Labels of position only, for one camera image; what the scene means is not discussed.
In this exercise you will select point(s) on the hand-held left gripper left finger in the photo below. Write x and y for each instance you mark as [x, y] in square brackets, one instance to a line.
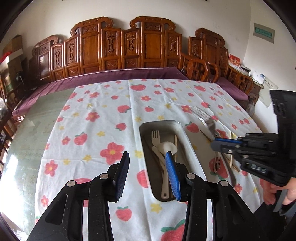
[123, 171]

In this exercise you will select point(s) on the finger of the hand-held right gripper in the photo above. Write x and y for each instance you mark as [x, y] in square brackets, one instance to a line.
[222, 148]
[225, 140]

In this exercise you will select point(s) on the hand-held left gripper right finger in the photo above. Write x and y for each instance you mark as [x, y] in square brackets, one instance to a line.
[172, 171]

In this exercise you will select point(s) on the wooden chopstick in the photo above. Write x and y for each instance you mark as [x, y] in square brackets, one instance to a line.
[175, 148]
[206, 136]
[232, 165]

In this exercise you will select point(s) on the cream plastic spoon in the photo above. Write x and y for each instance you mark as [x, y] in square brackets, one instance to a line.
[168, 148]

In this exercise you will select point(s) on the metal rectangular tray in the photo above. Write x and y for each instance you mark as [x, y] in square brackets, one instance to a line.
[189, 148]

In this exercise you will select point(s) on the metal fork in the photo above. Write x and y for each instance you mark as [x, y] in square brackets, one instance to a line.
[201, 114]

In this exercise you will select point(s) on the cream plastic fork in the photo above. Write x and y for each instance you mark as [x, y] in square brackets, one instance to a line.
[156, 137]

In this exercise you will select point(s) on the person's right hand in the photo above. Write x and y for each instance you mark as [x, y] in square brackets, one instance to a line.
[269, 193]

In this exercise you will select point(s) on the translucent plastic bag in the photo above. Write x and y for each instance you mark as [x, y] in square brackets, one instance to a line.
[250, 107]

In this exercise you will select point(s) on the strawberry flower print tablecloth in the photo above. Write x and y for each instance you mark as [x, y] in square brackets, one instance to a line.
[97, 129]

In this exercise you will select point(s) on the purple armchair cushion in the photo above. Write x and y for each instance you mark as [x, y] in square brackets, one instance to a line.
[231, 89]

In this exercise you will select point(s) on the wooden side table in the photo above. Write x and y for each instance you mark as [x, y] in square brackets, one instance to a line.
[255, 90]

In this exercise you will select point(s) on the white box with blue label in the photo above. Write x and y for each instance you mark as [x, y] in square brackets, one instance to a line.
[259, 77]

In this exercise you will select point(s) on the carved wooden armchair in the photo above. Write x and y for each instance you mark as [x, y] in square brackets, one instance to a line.
[208, 51]

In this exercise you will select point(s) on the purple sofa cushion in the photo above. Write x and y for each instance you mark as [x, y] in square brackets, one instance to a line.
[115, 74]

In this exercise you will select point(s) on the carved wooden sofa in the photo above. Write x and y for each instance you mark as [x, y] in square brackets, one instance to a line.
[152, 46]

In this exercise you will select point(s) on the white cardboard box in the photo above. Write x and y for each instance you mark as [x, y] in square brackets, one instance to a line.
[12, 56]

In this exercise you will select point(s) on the brown cardboard box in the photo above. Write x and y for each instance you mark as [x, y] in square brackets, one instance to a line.
[13, 44]

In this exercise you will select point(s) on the white wall notice sheet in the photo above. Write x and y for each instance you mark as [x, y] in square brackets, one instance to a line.
[268, 93]

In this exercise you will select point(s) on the grey wall electrical panel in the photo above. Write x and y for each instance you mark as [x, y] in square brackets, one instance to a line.
[264, 33]

